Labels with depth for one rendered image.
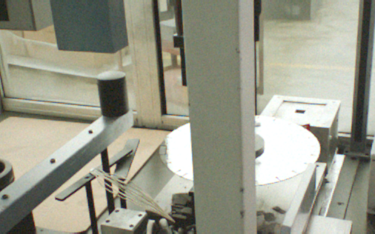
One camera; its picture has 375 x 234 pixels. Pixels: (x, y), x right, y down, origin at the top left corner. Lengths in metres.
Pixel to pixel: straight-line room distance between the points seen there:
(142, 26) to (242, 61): 1.30
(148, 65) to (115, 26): 0.81
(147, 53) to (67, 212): 0.57
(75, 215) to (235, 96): 1.01
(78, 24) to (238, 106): 0.57
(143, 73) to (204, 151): 1.32
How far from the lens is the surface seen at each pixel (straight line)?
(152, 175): 1.48
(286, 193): 1.18
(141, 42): 1.67
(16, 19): 1.05
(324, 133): 1.37
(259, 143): 1.14
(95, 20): 0.89
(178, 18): 0.87
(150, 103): 1.73
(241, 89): 0.37
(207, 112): 0.38
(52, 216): 1.36
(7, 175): 1.13
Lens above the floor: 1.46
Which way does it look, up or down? 23 degrees down
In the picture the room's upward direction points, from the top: 4 degrees counter-clockwise
